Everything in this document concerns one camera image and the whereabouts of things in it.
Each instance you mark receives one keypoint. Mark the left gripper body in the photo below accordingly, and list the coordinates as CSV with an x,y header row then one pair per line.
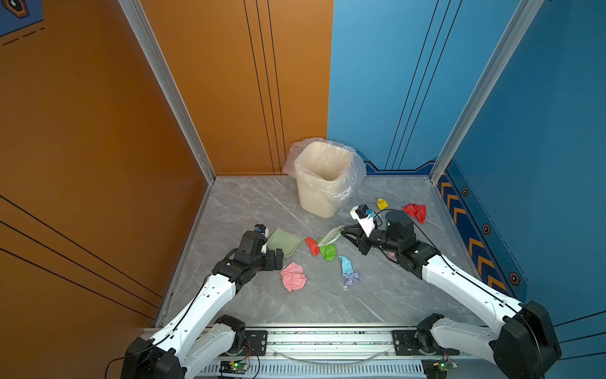
x,y
267,262

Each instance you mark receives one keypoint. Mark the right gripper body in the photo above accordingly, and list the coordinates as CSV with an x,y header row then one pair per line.
x,y
379,239

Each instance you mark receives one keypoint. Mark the green plastic dustpan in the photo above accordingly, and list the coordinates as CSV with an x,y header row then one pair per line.
x,y
284,241

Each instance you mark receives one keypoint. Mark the green hand brush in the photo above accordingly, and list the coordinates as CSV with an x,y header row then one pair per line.
x,y
331,237

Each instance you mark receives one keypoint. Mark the large pink paper scrap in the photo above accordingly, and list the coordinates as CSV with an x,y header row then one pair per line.
x,y
293,277

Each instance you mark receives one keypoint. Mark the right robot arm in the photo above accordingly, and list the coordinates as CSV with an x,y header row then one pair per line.
x,y
518,338

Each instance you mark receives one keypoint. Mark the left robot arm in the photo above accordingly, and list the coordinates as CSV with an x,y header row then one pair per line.
x,y
196,337

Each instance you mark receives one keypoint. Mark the yellow paper ball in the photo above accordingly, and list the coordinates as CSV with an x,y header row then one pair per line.
x,y
382,204

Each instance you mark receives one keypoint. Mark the light blue paper strip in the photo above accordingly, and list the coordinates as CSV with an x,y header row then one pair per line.
x,y
347,267

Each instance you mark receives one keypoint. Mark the crumpled red paper scrap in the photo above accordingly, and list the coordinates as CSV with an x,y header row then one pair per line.
x,y
418,212

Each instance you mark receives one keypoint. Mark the purple paper scrap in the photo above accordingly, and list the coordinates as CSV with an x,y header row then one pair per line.
x,y
351,278

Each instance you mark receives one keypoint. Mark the green paper scrap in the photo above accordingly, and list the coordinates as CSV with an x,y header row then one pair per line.
x,y
328,252

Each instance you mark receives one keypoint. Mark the red paper strip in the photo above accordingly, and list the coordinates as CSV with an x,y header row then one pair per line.
x,y
313,246

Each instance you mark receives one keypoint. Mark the clear plastic bin liner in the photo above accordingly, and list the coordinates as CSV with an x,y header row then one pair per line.
x,y
326,168

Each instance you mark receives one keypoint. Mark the cream plastic trash bin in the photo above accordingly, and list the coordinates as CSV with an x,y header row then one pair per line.
x,y
316,204

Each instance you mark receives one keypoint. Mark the left green circuit board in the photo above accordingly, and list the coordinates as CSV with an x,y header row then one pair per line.
x,y
234,368

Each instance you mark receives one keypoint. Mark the right circuit board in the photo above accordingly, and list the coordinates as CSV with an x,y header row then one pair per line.
x,y
438,369

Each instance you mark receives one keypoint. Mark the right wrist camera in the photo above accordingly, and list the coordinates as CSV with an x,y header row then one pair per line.
x,y
365,218

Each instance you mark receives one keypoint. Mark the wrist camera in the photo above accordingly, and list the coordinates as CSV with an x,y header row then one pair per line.
x,y
262,229
365,218

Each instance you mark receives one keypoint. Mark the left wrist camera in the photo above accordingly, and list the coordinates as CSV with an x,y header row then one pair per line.
x,y
262,229

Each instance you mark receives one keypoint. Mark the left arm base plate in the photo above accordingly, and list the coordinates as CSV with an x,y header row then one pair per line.
x,y
257,340

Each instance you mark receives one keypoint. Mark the aluminium front rail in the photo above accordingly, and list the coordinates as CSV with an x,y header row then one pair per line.
x,y
350,351

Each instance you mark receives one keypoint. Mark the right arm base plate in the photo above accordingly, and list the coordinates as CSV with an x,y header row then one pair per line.
x,y
406,343

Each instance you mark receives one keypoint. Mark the right aluminium corner post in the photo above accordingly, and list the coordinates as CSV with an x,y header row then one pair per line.
x,y
521,20

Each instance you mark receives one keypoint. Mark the aluminium corner post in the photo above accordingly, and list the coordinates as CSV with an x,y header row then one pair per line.
x,y
139,23
521,20

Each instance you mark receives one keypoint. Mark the left aluminium corner post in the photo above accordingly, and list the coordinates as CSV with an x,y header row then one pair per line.
x,y
139,23

